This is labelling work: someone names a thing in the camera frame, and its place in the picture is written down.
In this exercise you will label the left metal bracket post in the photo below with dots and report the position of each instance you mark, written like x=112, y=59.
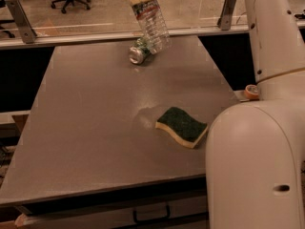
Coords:
x=21, y=20

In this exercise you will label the right metal bracket post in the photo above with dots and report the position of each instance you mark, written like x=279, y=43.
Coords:
x=225, y=20

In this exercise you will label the orange tape roll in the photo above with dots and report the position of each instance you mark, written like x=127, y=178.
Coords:
x=251, y=92

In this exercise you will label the clear plastic water bottle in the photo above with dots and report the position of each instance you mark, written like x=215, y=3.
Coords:
x=153, y=26

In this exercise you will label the table drawer front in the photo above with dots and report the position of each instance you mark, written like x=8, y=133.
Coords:
x=186, y=213

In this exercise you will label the metal bracket post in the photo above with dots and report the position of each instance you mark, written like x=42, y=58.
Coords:
x=21, y=20
x=225, y=20

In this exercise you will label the metal guard rail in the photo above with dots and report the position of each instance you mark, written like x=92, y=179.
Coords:
x=64, y=40

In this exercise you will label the green yellow sponge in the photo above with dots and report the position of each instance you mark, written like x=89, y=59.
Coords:
x=183, y=128

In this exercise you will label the green soda can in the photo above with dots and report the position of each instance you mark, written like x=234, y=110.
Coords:
x=139, y=51

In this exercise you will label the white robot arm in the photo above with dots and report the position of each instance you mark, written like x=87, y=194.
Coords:
x=255, y=149

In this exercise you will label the black drawer handle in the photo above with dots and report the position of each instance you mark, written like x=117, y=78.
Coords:
x=150, y=214

